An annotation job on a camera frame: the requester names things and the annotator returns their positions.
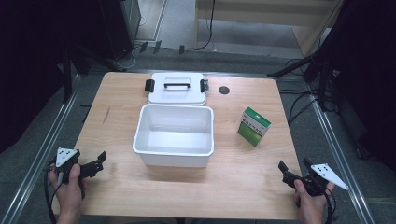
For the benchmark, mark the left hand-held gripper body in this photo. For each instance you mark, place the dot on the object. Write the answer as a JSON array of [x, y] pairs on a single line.
[[63, 155]]

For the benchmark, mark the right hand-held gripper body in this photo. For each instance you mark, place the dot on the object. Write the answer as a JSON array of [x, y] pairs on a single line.
[[327, 174]]

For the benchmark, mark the green and white carton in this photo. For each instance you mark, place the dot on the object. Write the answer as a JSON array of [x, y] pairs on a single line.
[[252, 129]]

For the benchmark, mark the white plastic storage box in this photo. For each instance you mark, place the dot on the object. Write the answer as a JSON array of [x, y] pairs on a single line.
[[174, 140]]

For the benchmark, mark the person's right hand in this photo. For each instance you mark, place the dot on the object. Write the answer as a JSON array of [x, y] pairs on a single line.
[[311, 207]]

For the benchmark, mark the person's left hand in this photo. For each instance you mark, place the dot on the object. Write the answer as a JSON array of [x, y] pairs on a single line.
[[70, 199]]

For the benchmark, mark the round black table grommet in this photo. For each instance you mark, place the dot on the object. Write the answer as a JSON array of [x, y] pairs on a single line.
[[223, 90]]

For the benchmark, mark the black tripod leg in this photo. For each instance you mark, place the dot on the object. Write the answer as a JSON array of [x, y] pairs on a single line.
[[289, 68]]

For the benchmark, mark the black cabinet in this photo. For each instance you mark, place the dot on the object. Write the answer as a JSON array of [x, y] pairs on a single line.
[[120, 28]]

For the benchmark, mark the light wooden furniture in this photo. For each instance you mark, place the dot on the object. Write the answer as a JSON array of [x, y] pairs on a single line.
[[264, 12]]

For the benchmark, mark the metal floor rail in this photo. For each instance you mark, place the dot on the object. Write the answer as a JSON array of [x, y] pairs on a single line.
[[40, 155], [336, 152]]

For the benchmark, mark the black stand post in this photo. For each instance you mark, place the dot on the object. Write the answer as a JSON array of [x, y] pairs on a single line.
[[67, 77]]

